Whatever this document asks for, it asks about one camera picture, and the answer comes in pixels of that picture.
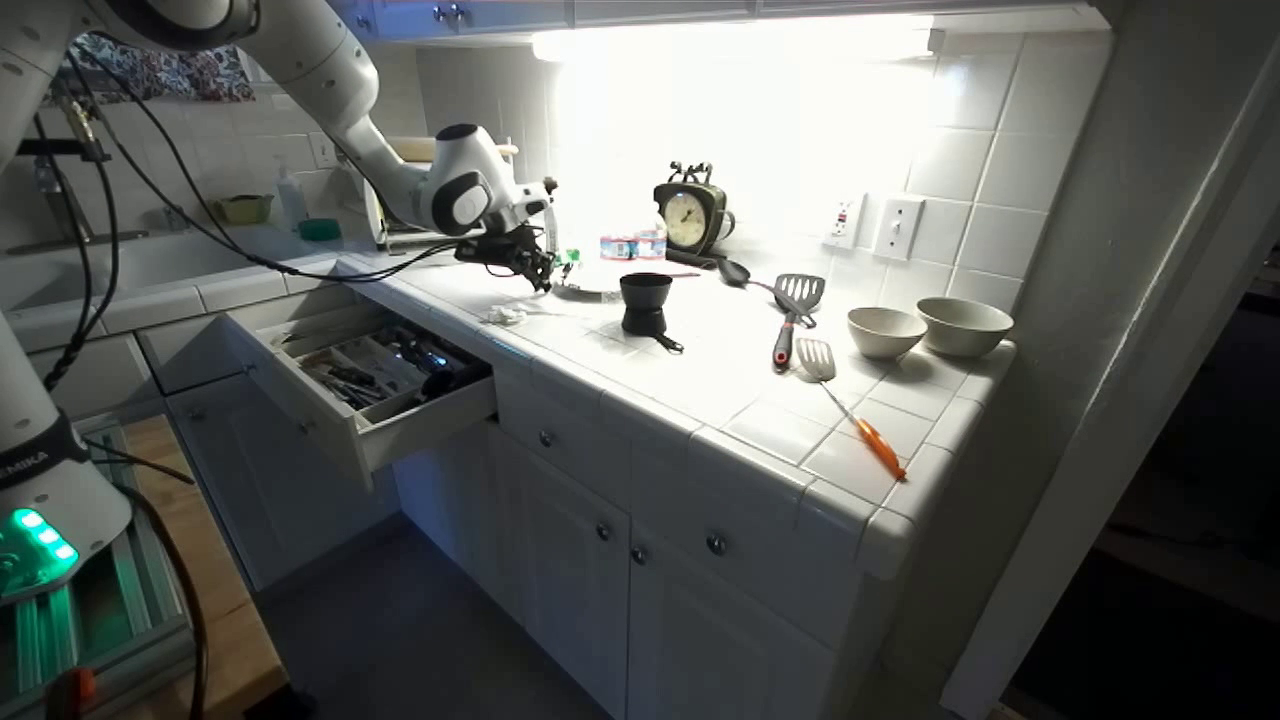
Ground orange handled screwdriver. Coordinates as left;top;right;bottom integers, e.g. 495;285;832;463
824;388;908;484

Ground black ladle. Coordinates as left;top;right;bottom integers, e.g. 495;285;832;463
721;254;776;290

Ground white plate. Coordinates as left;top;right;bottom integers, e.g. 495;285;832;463
553;263;632;299

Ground open white drawer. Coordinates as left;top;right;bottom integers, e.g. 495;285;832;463
227;299;495;474

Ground black cup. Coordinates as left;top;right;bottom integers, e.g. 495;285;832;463
620;270;682;352

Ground under-cabinet light bar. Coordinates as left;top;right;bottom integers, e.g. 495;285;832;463
533;10;933;62

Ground lower white cabinets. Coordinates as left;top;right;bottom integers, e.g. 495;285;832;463
26;263;965;720

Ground white bowl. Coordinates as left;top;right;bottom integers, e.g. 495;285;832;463
848;304;930;361
915;295;1016;361

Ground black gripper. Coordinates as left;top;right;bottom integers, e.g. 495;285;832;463
455;174;562;290

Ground slotted spatula red handle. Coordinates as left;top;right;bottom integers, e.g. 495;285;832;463
772;270;824;372

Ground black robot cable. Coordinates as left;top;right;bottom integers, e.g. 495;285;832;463
36;53;463;396

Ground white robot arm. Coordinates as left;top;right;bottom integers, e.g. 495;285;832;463
0;0;555;290

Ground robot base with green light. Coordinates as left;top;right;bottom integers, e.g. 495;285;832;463
0;321;201;720

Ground white bowl far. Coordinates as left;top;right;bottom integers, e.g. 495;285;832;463
915;295;1016;361

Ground white bowl near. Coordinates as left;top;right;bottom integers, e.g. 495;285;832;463
848;304;930;361

